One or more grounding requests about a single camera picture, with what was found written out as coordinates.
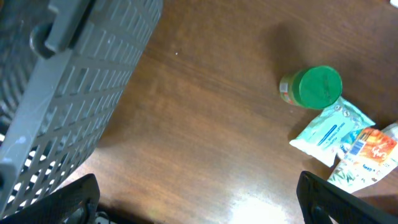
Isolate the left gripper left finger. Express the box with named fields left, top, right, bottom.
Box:
left=1, top=174, right=100, bottom=224

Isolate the teal wipes packet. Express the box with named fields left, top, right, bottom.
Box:
left=289, top=97, right=375, bottom=167

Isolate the grey plastic mesh basket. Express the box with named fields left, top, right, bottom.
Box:
left=1, top=0, right=164, bottom=218

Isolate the green bottle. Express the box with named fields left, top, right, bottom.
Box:
left=279, top=65, right=343, bottom=110

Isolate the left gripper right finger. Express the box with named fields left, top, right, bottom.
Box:
left=296, top=171, right=397, bottom=224

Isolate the white tube with cork cap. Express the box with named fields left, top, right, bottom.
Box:
left=327, top=123, right=397, bottom=193

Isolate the orange snack packet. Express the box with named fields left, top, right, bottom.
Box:
left=346, top=128, right=397, bottom=166

